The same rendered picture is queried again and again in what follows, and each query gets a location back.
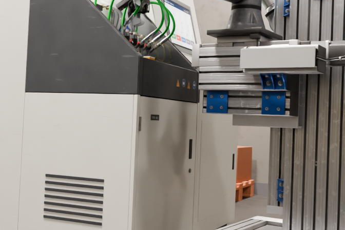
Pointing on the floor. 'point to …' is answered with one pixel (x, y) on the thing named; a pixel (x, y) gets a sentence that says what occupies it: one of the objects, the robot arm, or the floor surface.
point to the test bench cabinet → (80, 161)
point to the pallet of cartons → (244, 173)
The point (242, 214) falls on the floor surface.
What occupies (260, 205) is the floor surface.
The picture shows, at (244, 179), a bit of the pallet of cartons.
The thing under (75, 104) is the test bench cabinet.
